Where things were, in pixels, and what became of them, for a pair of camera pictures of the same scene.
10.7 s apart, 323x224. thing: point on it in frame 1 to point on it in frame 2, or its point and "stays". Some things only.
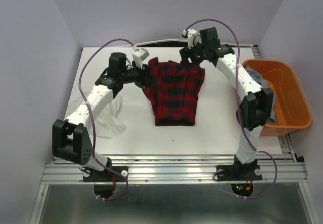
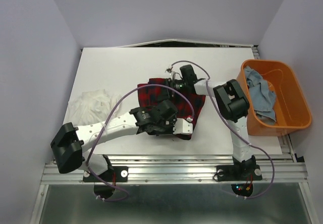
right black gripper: x=185 y=53 to x=171 y=82
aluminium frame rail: x=183 y=169 stays
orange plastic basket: x=292 y=112 stays
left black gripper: x=146 y=79 to x=172 y=120
